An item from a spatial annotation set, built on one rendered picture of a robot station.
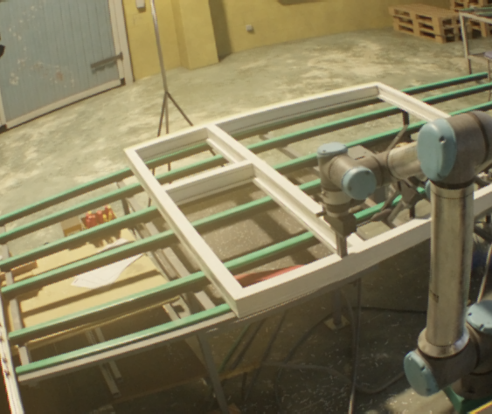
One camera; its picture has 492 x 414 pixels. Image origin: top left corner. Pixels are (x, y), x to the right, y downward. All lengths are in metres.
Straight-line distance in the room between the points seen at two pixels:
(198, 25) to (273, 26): 1.33
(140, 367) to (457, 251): 1.73
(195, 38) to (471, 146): 7.12
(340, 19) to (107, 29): 3.63
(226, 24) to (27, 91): 2.98
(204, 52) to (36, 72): 2.35
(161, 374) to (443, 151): 1.78
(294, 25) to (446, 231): 8.04
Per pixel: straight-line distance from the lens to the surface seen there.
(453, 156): 1.21
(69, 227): 3.04
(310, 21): 9.35
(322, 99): 3.44
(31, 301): 2.74
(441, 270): 1.37
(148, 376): 2.67
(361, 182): 1.73
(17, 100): 8.15
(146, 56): 8.45
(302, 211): 2.36
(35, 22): 8.03
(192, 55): 8.23
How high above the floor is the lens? 2.01
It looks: 27 degrees down
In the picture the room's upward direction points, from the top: 10 degrees counter-clockwise
